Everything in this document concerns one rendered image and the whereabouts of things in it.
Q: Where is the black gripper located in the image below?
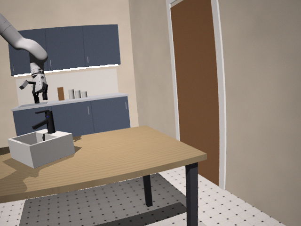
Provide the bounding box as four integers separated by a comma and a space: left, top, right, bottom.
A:
32, 73, 48, 104

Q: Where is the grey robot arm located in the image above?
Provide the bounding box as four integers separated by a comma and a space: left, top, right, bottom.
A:
0, 13, 48, 89

